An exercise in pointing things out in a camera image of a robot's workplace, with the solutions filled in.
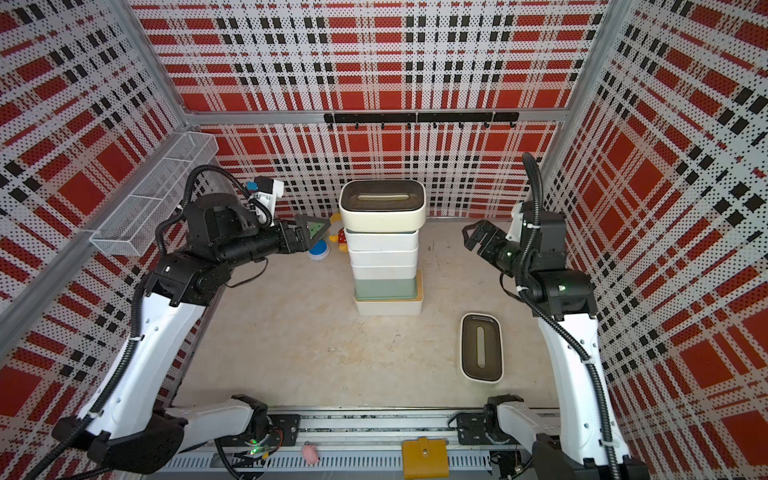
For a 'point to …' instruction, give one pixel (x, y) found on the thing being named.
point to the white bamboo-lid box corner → (384, 258)
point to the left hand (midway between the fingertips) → (321, 225)
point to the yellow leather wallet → (425, 458)
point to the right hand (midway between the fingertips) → (479, 240)
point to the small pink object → (309, 453)
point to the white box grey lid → (382, 240)
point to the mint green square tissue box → (385, 289)
